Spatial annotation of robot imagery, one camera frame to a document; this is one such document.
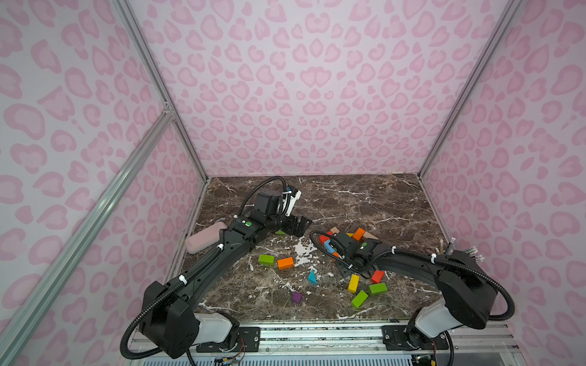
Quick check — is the light blue block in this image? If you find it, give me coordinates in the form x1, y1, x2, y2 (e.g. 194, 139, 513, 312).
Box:
323, 240, 336, 254

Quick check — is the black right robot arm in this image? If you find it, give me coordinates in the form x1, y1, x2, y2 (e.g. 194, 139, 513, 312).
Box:
309, 230, 516, 350

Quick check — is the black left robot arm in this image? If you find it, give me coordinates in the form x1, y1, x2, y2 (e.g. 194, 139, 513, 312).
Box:
120, 176, 311, 360

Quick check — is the yellow block centre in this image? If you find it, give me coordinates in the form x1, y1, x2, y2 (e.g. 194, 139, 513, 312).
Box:
347, 274, 360, 294

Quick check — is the green block right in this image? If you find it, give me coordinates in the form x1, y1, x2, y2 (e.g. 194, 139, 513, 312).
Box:
369, 282, 388, 295

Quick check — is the green block bottom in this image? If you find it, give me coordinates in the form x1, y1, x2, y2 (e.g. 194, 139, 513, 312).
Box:
351, 291, 369, 309

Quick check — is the green block lower left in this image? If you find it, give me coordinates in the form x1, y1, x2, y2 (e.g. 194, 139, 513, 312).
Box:
259, 255, 276, 266

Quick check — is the teal triangle block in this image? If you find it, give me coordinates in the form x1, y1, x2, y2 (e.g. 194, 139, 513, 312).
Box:
308, 271, 317, 286

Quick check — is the purple cube block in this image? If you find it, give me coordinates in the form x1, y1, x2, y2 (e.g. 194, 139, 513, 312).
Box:
291, 291, 303, 304

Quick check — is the pink pencil case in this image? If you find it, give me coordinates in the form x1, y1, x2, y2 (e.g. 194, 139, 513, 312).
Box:
185, 221, 227, 255

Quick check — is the bundle of pencils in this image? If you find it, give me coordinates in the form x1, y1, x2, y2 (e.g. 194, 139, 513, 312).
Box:
439, 237, 485, 264

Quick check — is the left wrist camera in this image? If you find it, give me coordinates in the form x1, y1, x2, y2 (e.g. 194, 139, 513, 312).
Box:
282, 185, 302, 217

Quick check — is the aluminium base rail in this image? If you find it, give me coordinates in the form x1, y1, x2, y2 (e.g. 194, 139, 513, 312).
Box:
138, 320, 526, 365

